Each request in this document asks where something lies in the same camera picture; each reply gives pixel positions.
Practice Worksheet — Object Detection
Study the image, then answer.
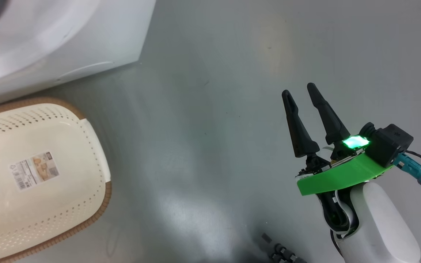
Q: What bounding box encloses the cream perforated laundry basket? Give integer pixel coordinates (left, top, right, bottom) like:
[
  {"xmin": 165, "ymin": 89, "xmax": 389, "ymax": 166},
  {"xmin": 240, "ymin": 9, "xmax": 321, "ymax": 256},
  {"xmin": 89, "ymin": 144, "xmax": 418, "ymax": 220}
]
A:
[{"xmin": 0, "ymin": 97, "xmax": 112, "ymax": 263}]

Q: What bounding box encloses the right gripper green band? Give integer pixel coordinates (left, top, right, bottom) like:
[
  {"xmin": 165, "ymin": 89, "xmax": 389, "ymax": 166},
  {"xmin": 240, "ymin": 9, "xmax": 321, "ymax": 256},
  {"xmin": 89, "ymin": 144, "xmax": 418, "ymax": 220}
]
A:
[{"xmin": 281, "ymin": 83, "xmax": 394, "ymax": 197}]

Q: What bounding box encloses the teal right camera connector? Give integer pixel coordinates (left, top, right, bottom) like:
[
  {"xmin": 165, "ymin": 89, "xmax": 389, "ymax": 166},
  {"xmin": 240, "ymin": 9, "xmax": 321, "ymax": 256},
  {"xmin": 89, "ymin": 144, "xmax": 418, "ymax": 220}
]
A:
[{"xmin": 393, "ymin": 153, "xmax": 421, "ymax": 187}]

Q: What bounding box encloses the white washing machine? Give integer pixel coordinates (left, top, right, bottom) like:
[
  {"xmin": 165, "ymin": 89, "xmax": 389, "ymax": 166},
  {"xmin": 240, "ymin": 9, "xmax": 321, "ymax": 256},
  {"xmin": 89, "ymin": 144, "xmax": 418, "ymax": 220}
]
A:
[{"xmin": 0, "ymin": 0, "xmax": 157, "ymax": 110}]

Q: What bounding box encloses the paper basket label sticker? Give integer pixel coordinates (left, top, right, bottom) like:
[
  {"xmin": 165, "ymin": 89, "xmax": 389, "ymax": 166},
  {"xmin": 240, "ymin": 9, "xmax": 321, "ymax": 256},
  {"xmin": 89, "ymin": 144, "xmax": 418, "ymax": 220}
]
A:
[{"xmin": 11, "ymin": 152, "xmax": 60, "ymax": 191}]

